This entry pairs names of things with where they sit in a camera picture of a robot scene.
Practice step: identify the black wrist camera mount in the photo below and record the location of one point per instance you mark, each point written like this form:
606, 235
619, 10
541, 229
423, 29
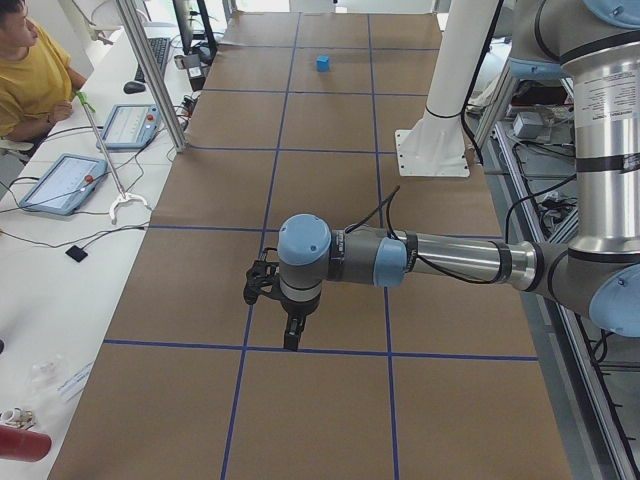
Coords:
262, 279

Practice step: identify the teach pendant tablet near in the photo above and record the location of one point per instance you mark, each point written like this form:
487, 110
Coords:
65, 186

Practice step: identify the teach pendant tablet far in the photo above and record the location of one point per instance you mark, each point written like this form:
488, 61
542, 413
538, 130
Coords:
130, 127

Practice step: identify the red cylinder bottle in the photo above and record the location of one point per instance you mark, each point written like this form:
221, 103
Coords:
23, 445

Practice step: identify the person in yellow shirt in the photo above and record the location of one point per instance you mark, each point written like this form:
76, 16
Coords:
38, 82

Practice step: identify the blue cube block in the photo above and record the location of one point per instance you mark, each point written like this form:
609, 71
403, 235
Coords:
323, 63

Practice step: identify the aluminium frame post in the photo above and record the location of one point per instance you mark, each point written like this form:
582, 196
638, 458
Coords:
154, 79

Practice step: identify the teach pendant tablet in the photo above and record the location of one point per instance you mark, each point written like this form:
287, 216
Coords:
130, 127
65, 186

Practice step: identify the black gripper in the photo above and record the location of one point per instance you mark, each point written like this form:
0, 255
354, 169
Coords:
294, 307

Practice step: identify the small black square pad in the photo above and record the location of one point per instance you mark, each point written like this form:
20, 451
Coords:
76, 253

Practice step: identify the reacher grabber stick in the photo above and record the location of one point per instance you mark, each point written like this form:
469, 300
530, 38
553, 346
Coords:
124, 197

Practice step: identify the black keyboard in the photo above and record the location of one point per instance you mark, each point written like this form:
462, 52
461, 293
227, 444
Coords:
160, 48

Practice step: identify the black computer mouse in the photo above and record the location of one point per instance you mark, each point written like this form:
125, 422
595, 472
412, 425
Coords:
133, 87

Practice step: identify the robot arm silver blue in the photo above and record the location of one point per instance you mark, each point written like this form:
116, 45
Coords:
596, 43

